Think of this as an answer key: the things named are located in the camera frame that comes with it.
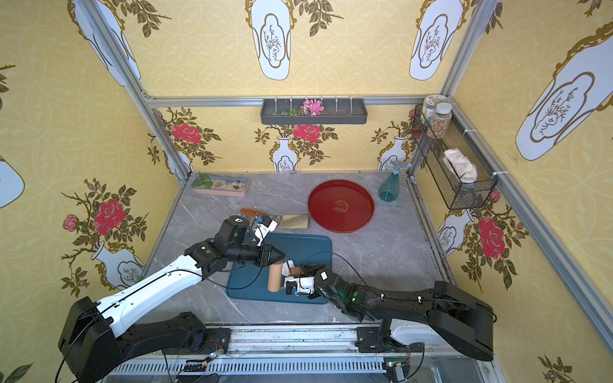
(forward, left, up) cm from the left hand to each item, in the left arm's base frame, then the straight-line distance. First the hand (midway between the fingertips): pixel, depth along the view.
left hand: (278, 252), depth 77 cm
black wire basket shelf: (+47, -67, 0) cm, 82 cm away
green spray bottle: (+34, -47, -9) cm, 59 cm away
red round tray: (+29, -25, -14) cm, 41 cm away
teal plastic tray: (+10, -6, -16) cm, 19 cm away
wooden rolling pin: (-8, +1, -1) cm, 8 cm away
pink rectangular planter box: (+42, +31, -14) cm, 54 cm away
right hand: (0, -9, -6) cm, 11 cm away
